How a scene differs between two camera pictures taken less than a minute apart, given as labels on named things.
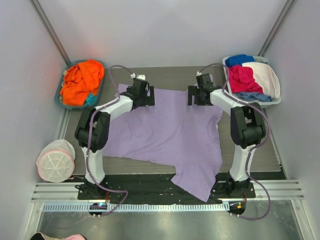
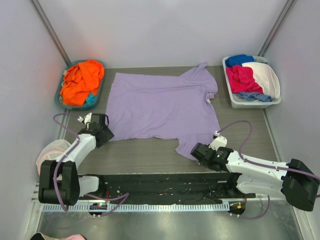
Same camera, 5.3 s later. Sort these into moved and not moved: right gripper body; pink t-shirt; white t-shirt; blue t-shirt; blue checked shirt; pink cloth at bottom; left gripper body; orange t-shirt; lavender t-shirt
Moved: left gripper body; right gripper body; lavender t-shirt
Not moved: white t-shirt; pink cloth at bottom; pink t-shirt; blue checked shirt; orange t-shirt; blue t-shirt
